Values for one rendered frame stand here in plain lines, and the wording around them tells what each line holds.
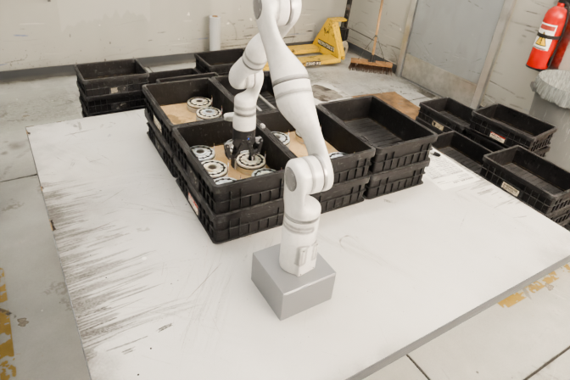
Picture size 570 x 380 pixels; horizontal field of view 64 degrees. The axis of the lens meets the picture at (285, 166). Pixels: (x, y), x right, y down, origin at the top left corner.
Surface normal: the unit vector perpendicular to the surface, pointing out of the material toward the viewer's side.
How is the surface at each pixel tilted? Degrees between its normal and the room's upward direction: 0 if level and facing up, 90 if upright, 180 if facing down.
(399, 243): 0
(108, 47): 90
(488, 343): 0
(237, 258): 0
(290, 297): 90
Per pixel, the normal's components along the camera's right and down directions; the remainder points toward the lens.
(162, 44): 0.51, 0.49
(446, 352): 0.08, -0.84
